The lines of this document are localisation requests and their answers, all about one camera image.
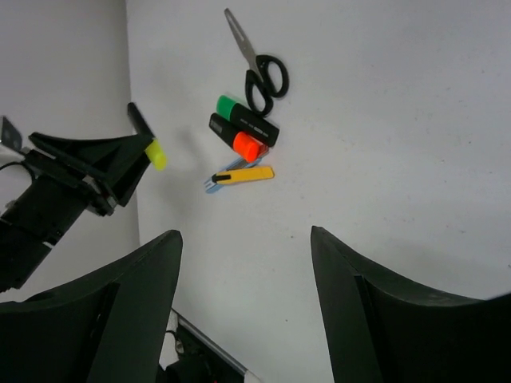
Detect orange cap black highlighter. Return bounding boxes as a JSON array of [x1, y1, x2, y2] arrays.
[[208, 113, 262, 163]]

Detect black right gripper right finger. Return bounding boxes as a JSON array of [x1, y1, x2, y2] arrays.
[[311, 227, 510, 382]]

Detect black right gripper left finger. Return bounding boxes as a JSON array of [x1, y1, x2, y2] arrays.
[[1, 230, 183, 382]]

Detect black handled scissors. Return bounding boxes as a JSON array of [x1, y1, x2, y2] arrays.
[[224, 8, 290, 116]]

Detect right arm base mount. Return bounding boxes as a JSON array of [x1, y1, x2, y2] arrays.
[[156, 310, 262, 382]]

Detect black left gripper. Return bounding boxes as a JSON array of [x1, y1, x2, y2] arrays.
[[22, 132, 153, 216]]

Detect yellow utility knife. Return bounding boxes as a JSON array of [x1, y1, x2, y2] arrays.
[[212, 166, 275, 185]]

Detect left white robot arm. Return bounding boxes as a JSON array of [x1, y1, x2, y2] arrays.
[[1, 132, 153, 291]]

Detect green cap black highlighter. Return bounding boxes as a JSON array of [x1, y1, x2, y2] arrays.
[[216, 95, 279, 148]]

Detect light blue pen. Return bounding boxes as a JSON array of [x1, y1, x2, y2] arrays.
[[204, 158, 275, 194]]

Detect yellow cap black highlighter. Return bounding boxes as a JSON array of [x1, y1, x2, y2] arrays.
[[126, 102, 168, 172]]

